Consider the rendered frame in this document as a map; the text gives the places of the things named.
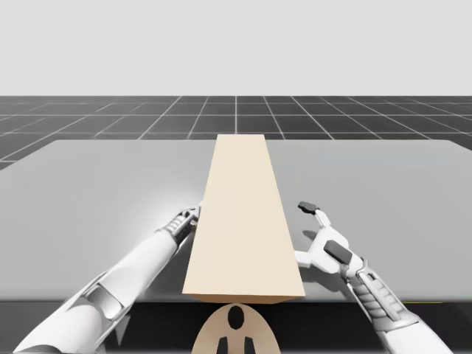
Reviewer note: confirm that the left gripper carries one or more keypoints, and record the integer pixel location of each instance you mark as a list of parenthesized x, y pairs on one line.
[(193, 213)]

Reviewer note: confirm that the tall board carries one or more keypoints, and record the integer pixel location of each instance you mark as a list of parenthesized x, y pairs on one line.
[(241, 221)]

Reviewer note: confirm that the tan robot part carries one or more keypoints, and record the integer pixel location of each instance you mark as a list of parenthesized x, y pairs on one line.
[(236, 332)]

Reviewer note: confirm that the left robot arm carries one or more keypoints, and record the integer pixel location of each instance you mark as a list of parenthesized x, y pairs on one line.
[(121, 273)]

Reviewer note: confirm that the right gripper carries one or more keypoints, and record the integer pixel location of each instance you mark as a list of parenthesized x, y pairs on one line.
[(332, 250)]

